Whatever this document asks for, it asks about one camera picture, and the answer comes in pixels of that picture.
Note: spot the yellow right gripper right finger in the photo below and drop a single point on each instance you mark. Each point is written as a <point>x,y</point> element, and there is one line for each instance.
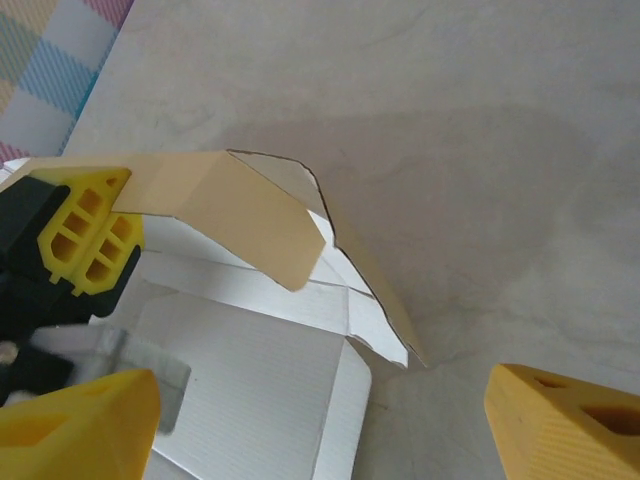
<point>565,430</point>

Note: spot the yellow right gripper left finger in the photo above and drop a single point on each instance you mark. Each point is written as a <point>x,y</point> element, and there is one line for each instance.
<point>75,435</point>

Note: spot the cardboard paper box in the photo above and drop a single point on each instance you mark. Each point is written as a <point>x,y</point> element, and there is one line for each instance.
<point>240,215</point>

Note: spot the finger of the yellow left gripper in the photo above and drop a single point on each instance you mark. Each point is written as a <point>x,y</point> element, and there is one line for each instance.
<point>75,220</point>
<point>117,245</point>

